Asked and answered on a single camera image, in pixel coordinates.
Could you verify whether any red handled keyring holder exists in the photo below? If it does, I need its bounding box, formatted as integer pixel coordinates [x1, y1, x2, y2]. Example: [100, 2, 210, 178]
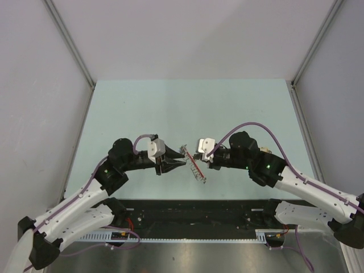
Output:
[179, 144, 206, 184]

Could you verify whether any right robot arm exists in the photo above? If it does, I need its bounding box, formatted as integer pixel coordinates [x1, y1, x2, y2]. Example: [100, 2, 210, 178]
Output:
[193, 131, 363, 249]

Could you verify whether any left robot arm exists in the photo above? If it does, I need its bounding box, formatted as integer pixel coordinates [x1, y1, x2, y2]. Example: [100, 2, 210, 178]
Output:
[18, 134, 186, 270]

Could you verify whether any yellow tagged key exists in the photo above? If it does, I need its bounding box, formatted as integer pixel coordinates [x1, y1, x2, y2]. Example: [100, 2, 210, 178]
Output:
[260, 147, 271, 154]

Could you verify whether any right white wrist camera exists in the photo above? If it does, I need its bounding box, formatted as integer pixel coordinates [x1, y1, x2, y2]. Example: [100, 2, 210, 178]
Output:
[196, 138, 216, 162]

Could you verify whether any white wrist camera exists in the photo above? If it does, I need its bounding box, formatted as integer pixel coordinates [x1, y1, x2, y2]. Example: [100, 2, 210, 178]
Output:
[196, 138, 216, 162]
[147, 138, 166, 162]

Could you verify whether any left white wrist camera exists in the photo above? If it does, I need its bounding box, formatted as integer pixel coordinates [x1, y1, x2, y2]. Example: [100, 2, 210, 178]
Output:
[147, 138, 166, 162]

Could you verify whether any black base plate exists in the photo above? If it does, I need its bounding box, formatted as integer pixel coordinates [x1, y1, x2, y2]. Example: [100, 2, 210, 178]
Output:
[93, 198, 332, 239]

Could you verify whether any slotted cable duct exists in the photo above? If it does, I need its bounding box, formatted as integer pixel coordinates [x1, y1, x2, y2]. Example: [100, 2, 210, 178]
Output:
[77, 230, 286, 244]

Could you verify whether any left aluminium frame post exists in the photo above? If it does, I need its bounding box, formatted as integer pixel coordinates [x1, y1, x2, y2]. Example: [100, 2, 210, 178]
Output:
[41, 0, 96, 90]

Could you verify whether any aluminium frame post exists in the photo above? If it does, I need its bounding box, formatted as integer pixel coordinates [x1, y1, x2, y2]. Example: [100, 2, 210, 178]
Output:
[291, 0, 346, 87]
[41, 0, 96, 90]

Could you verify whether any right aluminium frame post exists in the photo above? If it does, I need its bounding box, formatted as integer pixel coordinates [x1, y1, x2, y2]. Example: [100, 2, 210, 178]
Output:
[291, 0, 346, 87]

